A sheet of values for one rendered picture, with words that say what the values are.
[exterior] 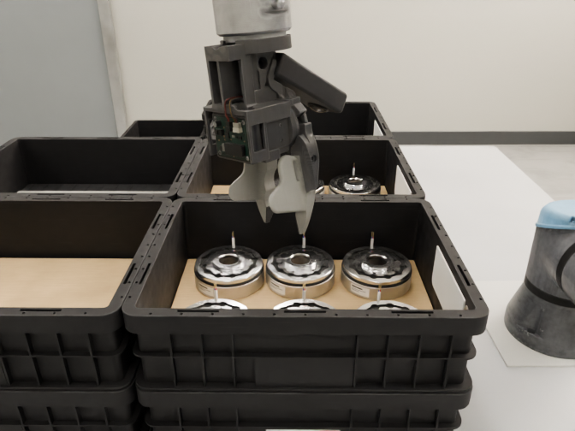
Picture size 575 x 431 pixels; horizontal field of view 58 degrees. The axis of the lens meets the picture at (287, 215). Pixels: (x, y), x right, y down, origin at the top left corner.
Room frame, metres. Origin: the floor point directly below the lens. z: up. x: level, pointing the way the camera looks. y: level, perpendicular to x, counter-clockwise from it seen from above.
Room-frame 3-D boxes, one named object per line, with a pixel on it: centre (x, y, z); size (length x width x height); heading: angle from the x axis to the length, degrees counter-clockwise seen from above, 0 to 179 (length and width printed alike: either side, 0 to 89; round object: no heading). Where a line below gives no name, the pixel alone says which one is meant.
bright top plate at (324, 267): (0.66, -0.02, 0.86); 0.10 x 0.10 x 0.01
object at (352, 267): (0.65, -0.13, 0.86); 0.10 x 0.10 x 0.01
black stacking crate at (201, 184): (0.89, -0.02, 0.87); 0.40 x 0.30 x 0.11; 89
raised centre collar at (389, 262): (0.65, -0.13, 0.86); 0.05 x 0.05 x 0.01
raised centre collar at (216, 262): (0.65, 0.09, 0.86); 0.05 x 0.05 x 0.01
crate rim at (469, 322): (0.59, -0.02, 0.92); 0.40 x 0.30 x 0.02; 89
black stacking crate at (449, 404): (0.59, -0.02, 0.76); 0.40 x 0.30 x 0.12; 89
